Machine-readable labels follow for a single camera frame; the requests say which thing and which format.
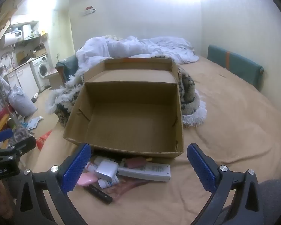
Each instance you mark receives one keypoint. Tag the brown cardboard box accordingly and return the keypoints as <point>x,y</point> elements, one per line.
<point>131,121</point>

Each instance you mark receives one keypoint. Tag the white red wall fixture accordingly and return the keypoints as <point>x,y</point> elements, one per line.
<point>88,10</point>

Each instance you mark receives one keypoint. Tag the white duvet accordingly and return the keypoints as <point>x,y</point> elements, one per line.
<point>154,46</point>

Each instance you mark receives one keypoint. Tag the black cosmetic tube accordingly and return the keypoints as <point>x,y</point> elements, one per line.
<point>98,193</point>

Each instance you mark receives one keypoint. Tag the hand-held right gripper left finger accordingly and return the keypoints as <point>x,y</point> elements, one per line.
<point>75,166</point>

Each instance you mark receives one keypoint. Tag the white remote control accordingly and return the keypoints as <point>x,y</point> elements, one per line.
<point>152,171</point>

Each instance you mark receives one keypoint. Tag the white charger adapter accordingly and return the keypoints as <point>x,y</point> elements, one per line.
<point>106,169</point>

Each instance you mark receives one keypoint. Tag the hanging white cloth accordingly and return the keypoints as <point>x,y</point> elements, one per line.
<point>0,86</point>

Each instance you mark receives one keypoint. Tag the white bottle green label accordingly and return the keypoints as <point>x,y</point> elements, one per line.
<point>109,182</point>

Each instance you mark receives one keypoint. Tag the white washing machine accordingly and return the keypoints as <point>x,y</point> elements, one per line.
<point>41,70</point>

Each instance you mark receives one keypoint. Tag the white plastic bag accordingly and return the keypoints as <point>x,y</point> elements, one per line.
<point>21,103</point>

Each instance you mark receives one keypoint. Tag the teal cushion orange stripe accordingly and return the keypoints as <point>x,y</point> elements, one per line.
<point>238,65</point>

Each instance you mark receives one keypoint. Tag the white paper leaflet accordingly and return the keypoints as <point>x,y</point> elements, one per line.
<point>34,123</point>

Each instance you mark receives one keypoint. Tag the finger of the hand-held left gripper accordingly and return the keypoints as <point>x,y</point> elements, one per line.
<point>23,144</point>
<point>1,136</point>

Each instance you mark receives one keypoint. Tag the shaggy patterned blanket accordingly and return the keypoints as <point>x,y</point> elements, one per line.
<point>189,93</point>

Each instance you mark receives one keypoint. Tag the red plastic bag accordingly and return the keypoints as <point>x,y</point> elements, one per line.
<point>43,140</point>

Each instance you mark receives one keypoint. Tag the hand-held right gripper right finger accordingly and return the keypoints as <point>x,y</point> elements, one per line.
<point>201,168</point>

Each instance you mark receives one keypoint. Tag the white water heater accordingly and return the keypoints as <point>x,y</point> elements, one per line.
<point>13,39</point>

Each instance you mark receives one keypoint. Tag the light pink soft item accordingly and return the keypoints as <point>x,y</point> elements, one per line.
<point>86,178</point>

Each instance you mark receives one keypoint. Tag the white bottle pink label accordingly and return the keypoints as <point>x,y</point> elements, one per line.
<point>91,166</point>

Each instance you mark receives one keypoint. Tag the small beige table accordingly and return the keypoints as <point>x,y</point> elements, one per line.
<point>55,79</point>

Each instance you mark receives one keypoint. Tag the person's grey clad leg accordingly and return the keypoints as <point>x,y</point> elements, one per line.
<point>274,201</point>

